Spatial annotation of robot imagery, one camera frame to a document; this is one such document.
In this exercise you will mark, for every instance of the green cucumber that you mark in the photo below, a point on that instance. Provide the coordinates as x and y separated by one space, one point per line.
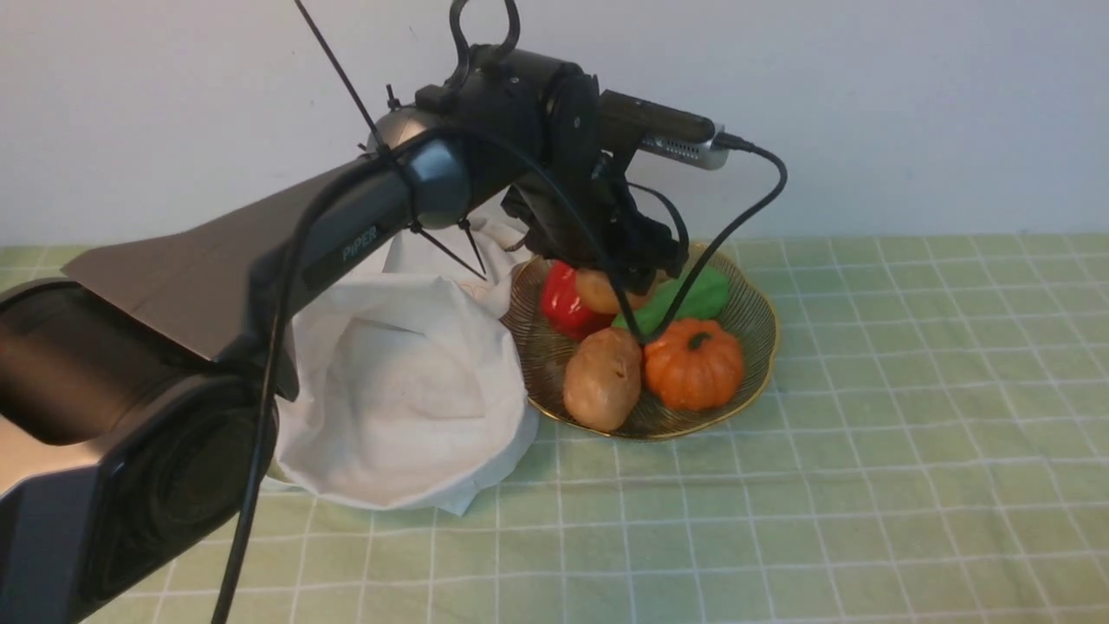
705 300

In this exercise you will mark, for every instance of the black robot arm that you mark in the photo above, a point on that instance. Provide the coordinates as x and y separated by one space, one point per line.
138 389

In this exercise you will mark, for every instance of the tan potato in plate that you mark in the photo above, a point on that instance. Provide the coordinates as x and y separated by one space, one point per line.
603 380

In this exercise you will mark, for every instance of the green checkered tablecloth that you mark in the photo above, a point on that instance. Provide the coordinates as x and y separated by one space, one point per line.
933 448

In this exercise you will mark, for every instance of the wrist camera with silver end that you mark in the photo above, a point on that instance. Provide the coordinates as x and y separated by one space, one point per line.
667 130

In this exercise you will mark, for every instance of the orange mini pumpkin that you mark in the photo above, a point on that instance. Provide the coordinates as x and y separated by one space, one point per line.
694 366

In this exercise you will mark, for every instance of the gold wire basket plate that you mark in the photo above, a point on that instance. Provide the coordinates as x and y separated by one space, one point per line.
749 315

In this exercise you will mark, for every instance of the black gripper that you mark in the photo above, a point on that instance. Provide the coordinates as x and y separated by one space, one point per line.
605 231

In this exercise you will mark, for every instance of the red bell pepper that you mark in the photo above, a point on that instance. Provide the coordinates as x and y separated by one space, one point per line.
563 308

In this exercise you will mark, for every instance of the white cloth bag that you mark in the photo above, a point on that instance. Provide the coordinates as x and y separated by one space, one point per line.
411 391

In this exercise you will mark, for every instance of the brown potato from bag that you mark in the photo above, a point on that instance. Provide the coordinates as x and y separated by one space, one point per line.
596 293

